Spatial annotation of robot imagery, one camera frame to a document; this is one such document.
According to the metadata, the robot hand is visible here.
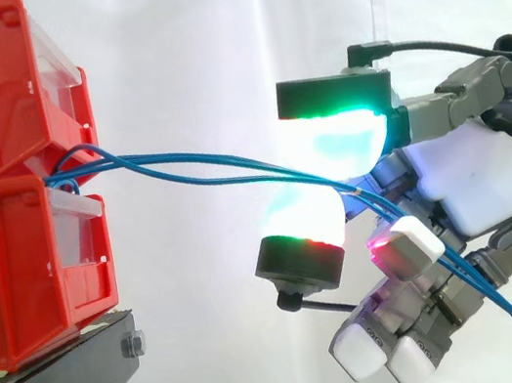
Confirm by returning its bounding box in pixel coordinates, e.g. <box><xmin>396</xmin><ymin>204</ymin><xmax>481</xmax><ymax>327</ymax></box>
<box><xmin>221</xmin><ymin>38</ymin><xmax>512</xmax><ymax>383</ymax></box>

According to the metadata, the blue cable bundle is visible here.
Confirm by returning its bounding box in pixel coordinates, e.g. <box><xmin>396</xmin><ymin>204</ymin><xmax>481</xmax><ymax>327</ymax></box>
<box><xmin>37</xmin><ymin>67</ymin><xmax>512</xmax><ymax>383</ymax></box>

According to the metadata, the thin black cable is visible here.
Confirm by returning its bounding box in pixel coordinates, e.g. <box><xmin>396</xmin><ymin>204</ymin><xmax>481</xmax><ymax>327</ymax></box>
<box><xmin>345</xmin><ymin>20</ymin><xmax>502</xmax><ymax>82</ymax></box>
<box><xmin>274</xmin><ymin>278</ymin><xmax>359</xmax><ymax>325</ymax></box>

